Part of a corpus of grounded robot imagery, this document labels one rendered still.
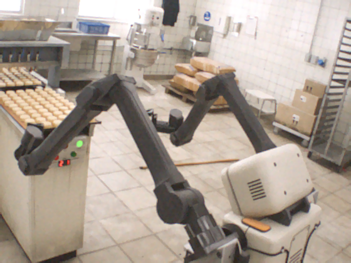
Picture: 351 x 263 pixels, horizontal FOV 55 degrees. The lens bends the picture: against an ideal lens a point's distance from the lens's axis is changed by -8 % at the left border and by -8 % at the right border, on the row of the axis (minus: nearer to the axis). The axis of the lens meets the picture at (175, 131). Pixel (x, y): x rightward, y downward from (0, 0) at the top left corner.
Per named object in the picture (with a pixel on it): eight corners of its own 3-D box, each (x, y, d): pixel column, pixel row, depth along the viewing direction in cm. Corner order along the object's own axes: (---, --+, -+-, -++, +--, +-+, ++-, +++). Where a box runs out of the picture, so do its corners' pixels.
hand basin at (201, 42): (219, 74, 654) (231, 15, 616) (204, 74, 630) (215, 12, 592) (184, 61, 723) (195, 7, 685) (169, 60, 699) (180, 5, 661)
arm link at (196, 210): (202, 223, 79) (212, 219, 84) (181, 183, 82) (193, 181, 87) (172, 239, 83) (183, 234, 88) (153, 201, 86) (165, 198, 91)
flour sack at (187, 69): (188, 77, 576) (190, 67, 570) (172, 71, 605) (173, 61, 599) (219, 78, 621) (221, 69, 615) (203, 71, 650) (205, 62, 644)
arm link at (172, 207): (109, 59, 93) (133, 66, 101) (78, 91, 98) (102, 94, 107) (190, 215, 79) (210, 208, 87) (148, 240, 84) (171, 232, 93)
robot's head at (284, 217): (307, 232, 93) (315, 199, 90) (285, 249, 84) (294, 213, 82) (284, 223, 98) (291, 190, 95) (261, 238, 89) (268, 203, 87)
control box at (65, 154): (39, 167, 169) (40, 141, 164) (81, 159, 186) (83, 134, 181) (42, 170, 167) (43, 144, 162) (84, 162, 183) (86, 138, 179)
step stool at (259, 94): (276, 127, 547) (284, 99, 531) (256, 128, 524) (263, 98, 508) (257, 116, 582) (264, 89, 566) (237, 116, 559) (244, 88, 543)
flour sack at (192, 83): (170, 81, 594) (172, 71, 588) (188, 81, 623) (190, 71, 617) (201, 95, 548) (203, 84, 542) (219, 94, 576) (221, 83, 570)
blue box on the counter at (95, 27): (86, 33, 512) (88, 24, 507) (78, 30, 532) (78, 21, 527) (109, 34, 538) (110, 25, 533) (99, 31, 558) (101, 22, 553)
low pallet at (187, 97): (160, 91, 621) (161, 84, 617) (193, 89, 673) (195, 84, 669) (210, 115, 540) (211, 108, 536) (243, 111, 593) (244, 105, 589)
